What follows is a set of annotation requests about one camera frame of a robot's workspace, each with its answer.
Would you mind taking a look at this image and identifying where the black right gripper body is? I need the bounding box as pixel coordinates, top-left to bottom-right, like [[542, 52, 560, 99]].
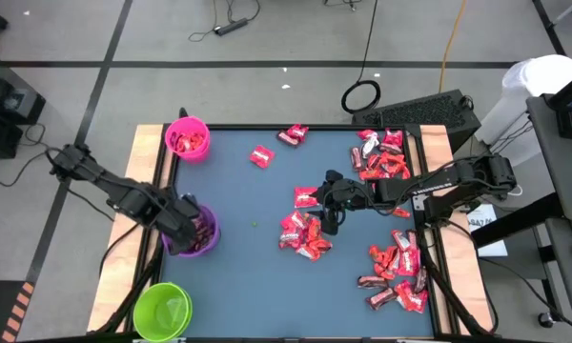
[[317, 178, 380, 211]]

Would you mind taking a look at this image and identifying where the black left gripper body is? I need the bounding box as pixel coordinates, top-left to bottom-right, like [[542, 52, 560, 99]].
[[159, 193, 202, 239]]

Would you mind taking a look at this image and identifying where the silver candy wrapper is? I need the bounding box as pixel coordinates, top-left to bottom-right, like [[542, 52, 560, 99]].
[[360, 134, 380, 159]]

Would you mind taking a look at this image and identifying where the purple plastic bucket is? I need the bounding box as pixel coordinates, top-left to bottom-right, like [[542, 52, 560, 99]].
[[160, 204, 221, 258]]

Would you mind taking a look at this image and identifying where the orange silver-striped Reese's pack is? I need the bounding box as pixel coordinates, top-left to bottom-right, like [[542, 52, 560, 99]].
[[295, 241, 321, 262]]

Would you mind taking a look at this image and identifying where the red Skittles Gummies pack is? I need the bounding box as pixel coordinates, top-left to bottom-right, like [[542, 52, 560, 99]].
[[278, 228, 302, 250]]

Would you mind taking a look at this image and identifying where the torn red wrapper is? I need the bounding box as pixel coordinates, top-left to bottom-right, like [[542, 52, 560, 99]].
[[378, 151, 407, 166]]

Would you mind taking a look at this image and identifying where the green plastic bucket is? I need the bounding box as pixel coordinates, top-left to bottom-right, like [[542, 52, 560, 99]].
[[133, 281, 194, 343]]

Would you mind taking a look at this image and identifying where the wooden table side board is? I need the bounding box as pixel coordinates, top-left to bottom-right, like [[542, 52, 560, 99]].
[[86, 124, 175, 333], [418, 124, 495, 334]]

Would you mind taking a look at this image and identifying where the pink plastic bucket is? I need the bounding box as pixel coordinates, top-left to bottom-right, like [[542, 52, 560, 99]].
[[164, 115, 212, 165]]

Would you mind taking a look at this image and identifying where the white paper sheet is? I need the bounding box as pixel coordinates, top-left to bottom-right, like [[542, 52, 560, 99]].
[[466, 203, 509, 258]]

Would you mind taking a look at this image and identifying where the black desk beam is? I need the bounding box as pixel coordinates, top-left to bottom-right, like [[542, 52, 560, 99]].
[[471, 192, 564, 249]]

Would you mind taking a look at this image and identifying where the black power strip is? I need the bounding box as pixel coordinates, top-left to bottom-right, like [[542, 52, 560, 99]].
[[214, 17, 249, 37]]

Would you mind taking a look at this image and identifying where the black equipment cart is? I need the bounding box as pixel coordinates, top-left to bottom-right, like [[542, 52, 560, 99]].
[[0, 50, 47, 161]]

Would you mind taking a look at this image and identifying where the grey desk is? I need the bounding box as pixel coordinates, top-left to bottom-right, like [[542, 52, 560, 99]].
[[545, 217, 572, 330], [526, 92, 572, 223]]

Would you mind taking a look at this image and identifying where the white trash bin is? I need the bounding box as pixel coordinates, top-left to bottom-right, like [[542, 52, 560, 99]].
[[474, 54, 572, 166]]

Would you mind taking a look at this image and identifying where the black hanging cable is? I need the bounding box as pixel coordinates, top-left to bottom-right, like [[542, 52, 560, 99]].
[[340, 0, 382, 114]]

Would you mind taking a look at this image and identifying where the yellow hanging cable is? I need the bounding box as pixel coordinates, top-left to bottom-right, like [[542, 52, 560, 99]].
[[438, 0, 468, 94]]

